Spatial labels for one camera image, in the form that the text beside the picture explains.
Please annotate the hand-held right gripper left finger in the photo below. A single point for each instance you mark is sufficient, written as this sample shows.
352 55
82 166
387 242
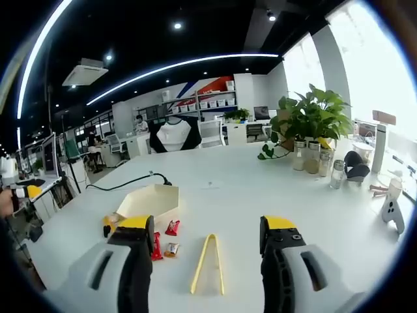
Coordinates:
130 261

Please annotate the dark computer monitor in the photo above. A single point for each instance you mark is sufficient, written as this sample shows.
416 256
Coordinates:
261 113

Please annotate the long red food packet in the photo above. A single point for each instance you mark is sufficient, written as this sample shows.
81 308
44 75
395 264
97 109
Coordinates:
157 247

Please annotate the green potted plant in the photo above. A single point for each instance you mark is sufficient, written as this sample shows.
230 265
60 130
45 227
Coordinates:
312 114

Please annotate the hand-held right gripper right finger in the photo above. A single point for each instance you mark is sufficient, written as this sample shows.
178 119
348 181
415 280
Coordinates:
286 261

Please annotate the small green plant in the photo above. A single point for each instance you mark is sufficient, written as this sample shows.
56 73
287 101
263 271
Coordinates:
237 114

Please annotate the open laptop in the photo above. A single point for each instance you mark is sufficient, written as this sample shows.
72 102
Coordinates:
49 159

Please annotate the slim glass jar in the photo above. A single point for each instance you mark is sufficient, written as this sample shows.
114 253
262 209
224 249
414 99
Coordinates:
324 166

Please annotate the beige paper container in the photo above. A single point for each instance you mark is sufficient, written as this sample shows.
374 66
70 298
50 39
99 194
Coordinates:
153 199

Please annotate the white game controller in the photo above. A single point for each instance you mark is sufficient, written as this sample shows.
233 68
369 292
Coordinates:
392 212

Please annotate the person's left hand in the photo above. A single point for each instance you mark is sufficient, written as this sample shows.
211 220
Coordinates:
5 202

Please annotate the glass jar with white powder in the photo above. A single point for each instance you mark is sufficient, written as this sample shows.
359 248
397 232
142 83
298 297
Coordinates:
298 159

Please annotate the chair with black white garment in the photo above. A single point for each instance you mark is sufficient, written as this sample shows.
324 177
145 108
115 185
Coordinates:
174 135

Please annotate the white thermos bottle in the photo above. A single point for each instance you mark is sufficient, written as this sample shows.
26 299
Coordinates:
379 150

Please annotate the storage shelf with white bins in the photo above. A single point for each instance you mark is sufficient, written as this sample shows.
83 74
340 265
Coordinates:
208 102

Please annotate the pink wooden toy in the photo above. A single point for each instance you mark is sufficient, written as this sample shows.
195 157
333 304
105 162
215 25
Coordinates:
379 190

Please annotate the ceiling air conditioner unit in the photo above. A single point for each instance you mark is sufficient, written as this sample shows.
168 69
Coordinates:
85 71

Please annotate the yellow food tongs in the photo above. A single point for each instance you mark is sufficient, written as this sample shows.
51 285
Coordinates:
201 261

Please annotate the brown cardboard box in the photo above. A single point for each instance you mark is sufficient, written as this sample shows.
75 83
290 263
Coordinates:
384 117

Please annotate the beige cup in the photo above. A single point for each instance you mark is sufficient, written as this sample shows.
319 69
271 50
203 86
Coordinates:
395 188

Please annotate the white mesh office chair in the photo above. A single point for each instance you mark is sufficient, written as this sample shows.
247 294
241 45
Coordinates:
211 133

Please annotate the clear glass shaker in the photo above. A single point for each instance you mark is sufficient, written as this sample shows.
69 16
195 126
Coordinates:
337 176

